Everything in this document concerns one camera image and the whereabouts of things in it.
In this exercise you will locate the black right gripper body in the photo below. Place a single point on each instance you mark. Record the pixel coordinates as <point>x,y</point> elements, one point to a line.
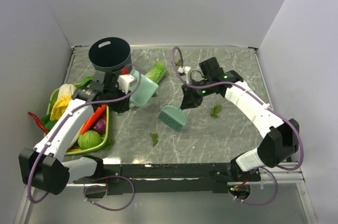
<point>207,91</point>

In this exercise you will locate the teal hand brush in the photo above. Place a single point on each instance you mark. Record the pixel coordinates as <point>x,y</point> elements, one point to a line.
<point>173,117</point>

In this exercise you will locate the teal dustpan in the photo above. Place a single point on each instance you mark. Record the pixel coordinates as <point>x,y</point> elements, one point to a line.
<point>144,92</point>

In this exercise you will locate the long green napa cabbage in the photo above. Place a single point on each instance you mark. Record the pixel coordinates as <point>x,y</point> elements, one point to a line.
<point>157,72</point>

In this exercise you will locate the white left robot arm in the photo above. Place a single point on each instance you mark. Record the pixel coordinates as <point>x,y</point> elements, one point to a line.
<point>52,148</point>

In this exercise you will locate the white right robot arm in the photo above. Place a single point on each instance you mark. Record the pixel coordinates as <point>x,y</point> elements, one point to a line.
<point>280,136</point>

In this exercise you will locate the green leaf scrap centre right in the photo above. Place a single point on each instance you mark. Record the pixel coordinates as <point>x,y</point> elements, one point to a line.
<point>215,110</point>

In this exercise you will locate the green leaf scrap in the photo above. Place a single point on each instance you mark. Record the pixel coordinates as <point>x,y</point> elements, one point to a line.
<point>179,63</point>
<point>154,137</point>
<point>215,110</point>

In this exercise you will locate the purple onion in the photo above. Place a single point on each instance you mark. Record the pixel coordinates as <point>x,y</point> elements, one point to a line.
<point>100,126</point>

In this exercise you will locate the orange carrot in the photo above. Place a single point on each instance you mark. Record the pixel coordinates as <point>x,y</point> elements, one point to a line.
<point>101,112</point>

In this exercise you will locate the green leaf scrap back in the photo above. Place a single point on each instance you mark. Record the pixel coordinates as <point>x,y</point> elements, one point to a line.
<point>179,63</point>

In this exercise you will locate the green leafy lettuce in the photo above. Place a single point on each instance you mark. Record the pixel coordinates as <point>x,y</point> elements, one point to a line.
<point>86,80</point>

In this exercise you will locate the green leaf scrap front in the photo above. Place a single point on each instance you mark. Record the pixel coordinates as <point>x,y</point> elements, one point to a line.
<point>154,137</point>

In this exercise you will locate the round green cabbage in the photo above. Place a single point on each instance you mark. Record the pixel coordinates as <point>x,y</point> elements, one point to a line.
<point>89,140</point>

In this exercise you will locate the dark grey waste bin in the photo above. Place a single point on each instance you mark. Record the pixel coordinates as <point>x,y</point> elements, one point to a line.
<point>110,54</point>

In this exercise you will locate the yellow white cabbage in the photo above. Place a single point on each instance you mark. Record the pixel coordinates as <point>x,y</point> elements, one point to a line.
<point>64,96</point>

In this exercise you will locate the green vegetable basket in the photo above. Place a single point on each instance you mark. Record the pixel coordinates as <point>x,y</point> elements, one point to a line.
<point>74,148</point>

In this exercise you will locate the red chili pepper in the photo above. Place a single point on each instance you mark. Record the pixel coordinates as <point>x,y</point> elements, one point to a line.
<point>38,122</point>

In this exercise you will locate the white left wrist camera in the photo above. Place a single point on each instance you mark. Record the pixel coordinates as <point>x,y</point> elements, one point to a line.
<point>125,81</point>

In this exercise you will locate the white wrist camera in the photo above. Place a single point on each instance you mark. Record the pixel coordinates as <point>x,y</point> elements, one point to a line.
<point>125,81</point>
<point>185,71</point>

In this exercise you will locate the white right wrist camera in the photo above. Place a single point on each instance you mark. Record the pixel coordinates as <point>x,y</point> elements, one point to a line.
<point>185,71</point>

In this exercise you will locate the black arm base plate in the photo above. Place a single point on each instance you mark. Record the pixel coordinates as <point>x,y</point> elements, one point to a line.
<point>185,177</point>

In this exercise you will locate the aluminium rail frame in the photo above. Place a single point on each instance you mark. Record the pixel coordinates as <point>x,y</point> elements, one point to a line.
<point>280,172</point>

